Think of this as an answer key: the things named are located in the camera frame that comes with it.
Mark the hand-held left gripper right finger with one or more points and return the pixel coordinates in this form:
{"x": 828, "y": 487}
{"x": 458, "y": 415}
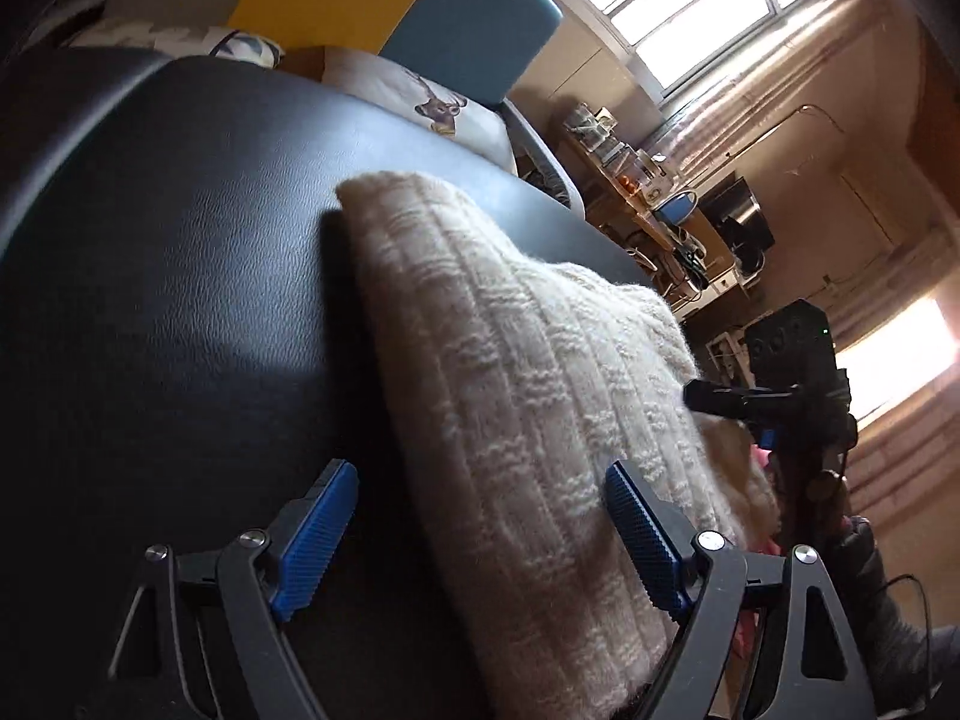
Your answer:
{"x": 645, "y": 540}

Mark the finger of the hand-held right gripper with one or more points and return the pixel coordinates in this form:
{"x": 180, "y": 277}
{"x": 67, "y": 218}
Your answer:
{"x": 768, "y": 438}
{"x": 712, "y": 396}

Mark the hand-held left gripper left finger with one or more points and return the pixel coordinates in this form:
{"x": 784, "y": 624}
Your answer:
{"x": 315, "y": 540}

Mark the cream knit sweater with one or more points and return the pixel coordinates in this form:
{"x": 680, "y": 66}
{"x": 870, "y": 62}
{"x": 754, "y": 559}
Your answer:
{"x": 525, "y": 405}

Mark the pink cloth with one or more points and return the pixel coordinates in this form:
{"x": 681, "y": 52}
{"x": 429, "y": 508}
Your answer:
{"x": 761, "y": 459}

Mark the black monitor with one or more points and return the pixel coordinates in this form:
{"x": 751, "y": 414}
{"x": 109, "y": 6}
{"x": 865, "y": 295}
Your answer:
{"x": 739, "y": 217}

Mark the blue chair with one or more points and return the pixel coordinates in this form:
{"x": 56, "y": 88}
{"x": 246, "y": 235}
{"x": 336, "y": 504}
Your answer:
{"x": 675, "y": 208}

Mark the wooden desk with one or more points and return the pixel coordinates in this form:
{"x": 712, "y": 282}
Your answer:
{"x": 637, "y": 221}

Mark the grey padded clothing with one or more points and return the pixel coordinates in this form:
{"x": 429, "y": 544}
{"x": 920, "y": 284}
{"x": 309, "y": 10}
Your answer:
{"x": 885, "y": 615}

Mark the clear storage box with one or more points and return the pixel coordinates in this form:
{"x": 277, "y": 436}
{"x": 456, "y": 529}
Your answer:
{"x": 637, "y": 165}

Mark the patterned beige curtain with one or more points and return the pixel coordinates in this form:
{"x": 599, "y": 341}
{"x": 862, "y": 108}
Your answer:
{"x": 787, "y": 67}

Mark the white framed window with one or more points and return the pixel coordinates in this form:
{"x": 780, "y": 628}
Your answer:
{"x": 675, "y": 7}

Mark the grey yellow blue sofa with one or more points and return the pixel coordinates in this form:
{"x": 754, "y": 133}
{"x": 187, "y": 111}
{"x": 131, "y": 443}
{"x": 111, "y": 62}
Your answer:
{"x": 465, "y": 15}

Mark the deer print pillow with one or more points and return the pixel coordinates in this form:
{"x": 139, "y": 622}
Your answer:
{"x": 375, "y": 79}

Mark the geometric patterned pillow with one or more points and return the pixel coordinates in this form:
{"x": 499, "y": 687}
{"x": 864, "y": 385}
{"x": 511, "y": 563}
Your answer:
{"x": 165, "y": 37}

